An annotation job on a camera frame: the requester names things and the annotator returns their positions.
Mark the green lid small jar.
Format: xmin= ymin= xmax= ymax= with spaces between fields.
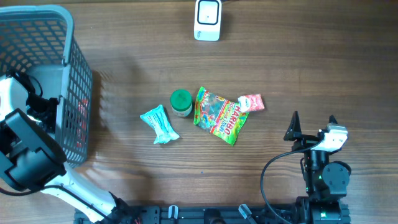
xmin=170 ymin=90 xmax=193 ymax=118

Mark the red white snack packet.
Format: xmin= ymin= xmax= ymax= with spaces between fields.
xmin=238 ymin=94 xmax=265 ymax=112

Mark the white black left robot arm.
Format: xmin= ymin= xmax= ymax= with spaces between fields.
xmin=1 ymin=70 xmax=127 ymax=223

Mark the black right camera cable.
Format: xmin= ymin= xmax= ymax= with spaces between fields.
xmin=260 ymin=139 xmax=326 ymax=224

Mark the white barcode scanner box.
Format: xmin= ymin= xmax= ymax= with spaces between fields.
xmin=193 ymin=0 xmax=222 ymax=42

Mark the teal tissue packet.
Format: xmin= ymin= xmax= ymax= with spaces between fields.
xmin=140 ymin=105 xmax=180 ymax=144

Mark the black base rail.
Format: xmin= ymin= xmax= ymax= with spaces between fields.
xmin=74 ymin=204 xmax=312 ymax=224

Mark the Haribo gummy candy bag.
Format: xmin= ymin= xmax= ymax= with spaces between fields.
xmin=193 ymin=86 xmax=249 ymax=146

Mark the grey plastic lattice basket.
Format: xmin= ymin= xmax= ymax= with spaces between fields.
xmin=1 ymin=5 xmax=93 ymax=167

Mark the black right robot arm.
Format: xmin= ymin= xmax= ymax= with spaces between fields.
xmin=284 ymin=111 xmax=351 ymax=223

